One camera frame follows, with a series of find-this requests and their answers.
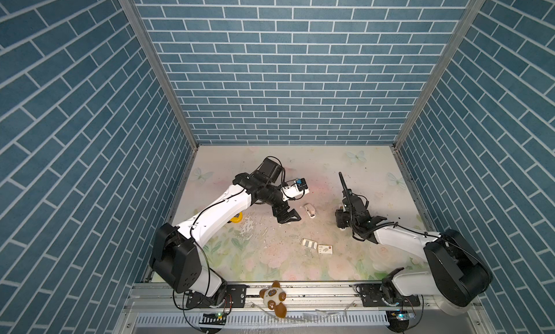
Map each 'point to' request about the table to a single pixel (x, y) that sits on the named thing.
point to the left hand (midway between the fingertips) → (295, 206)
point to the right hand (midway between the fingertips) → (338, 211)
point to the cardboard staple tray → (310, 243)
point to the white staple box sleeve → (325, 249)
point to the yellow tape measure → (237, 218)
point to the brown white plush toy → (273, 298)
